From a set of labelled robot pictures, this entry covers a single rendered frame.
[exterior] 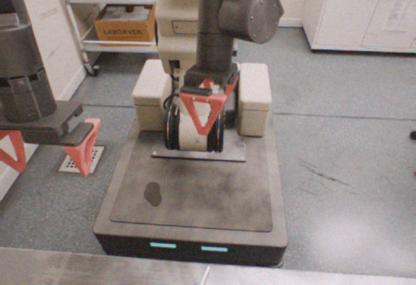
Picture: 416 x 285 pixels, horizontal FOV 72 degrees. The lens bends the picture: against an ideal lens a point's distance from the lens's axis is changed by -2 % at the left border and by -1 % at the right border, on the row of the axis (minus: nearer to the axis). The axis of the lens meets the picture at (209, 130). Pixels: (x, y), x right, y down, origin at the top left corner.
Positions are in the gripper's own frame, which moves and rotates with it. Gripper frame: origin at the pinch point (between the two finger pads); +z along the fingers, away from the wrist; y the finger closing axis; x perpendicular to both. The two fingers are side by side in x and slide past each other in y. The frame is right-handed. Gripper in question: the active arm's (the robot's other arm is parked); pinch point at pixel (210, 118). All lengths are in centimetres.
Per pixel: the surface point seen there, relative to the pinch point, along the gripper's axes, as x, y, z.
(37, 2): 135, 112, -9
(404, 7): -99, 225, -19
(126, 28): 101, 155, 7
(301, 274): -20.2, -6.4, 24.8
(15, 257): 32.3, -16.6, 27.0
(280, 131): -19, 129, 58
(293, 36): -22, 259, 14
